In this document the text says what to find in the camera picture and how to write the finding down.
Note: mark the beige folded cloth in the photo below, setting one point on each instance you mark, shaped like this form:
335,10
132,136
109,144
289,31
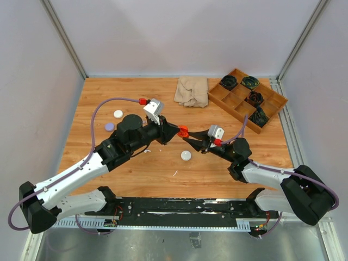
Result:
192,91

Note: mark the wooden compartment tray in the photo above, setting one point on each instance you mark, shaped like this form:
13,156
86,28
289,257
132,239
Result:
233,101

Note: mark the dark rolled sock top-right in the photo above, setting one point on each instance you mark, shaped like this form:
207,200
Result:
250,82

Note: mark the purple round case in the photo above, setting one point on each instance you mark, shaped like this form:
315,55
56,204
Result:
109,127

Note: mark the dark rolled sock top-left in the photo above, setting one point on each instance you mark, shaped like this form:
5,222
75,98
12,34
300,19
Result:
229,82

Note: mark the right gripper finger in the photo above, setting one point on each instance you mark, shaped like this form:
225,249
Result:
202,135
197,145

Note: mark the dark rolled sock bottom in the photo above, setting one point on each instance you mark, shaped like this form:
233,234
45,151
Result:
259,117

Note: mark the dark rolled sock middle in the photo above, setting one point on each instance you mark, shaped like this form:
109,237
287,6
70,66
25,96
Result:
254,98

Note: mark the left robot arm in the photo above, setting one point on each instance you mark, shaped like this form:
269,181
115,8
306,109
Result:
45,203

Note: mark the white earbud charging case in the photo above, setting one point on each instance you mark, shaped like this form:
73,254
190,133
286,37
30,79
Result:
186,155

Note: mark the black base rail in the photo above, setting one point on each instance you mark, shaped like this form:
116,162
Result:
174,213

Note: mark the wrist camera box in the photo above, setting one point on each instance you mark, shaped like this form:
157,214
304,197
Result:
215,133
153,110

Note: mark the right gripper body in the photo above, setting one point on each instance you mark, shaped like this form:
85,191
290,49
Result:
207,144

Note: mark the white round case far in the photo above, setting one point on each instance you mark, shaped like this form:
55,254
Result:
118,114

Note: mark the orange round case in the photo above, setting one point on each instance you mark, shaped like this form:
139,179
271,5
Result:
183,132

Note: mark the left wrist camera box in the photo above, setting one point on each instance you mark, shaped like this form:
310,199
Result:
153,110

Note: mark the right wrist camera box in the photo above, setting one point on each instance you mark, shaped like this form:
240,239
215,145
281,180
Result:
215,133

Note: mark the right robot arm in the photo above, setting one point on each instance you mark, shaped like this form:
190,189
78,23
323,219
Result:
299,191

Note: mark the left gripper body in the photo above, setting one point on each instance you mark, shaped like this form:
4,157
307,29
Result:
160,136

